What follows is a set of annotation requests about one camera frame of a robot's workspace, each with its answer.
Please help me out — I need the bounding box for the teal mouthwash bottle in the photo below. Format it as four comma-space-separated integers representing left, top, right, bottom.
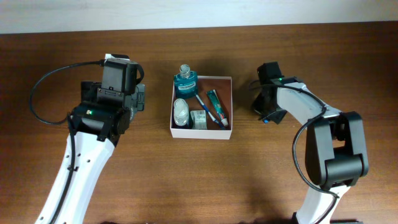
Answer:
174, 64, 198, 99

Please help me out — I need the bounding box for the green toothpaste tube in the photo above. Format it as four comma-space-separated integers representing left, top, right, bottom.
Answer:
206, 90, 229, 127

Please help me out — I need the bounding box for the white square cardboard box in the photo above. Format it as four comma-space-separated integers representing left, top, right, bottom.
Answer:
169, 76, 233, 140

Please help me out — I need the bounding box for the green white soap packet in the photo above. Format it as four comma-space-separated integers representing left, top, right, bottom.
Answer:
190, 110, 207, 130

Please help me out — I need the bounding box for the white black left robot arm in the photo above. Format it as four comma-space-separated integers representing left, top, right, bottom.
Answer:
36, 54, 145, 223

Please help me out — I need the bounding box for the blue white toothbrush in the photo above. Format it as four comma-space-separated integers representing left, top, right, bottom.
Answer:
195, 94, 226, 130

